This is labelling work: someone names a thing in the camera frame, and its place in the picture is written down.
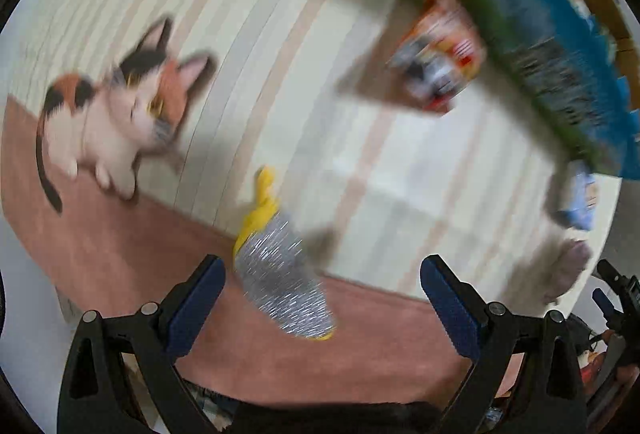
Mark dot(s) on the colourful snack packet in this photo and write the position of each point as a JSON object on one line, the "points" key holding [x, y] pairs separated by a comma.
{"points": [[442, 53]]}

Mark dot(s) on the cream striped bed sheet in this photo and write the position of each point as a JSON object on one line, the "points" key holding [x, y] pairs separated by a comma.
{"points": [[280, 63]]}

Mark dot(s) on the silver and yellow fish toy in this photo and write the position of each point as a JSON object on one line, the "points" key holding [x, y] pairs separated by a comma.
{"points": [[282, 281]]}

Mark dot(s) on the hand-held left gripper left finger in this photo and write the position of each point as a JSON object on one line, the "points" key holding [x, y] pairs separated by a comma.
{"points": [[196, 304]]}

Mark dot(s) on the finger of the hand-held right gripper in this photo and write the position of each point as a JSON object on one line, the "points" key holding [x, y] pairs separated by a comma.
{"points": [[626, 286], [601, 302]]}

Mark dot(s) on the blue and green printed box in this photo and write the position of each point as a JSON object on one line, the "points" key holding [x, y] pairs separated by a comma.
{"points": [[530, 43]]}

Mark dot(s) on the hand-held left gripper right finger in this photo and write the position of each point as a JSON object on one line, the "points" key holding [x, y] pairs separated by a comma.
{"points": [[451, 310]]}

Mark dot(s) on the pink fleece blanket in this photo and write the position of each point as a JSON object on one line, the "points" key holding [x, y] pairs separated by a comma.
{"points": [[125, 259]]}

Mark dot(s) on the calico cat plush toy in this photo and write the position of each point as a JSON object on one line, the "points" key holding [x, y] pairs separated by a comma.
{"points": [[112, 118]]}

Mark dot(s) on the grey plush toy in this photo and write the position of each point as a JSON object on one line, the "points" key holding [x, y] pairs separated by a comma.
{"points": [[570, 266]]}

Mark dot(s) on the small blue white packet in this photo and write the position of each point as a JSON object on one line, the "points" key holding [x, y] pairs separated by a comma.
{"points": [[580, 199]]}

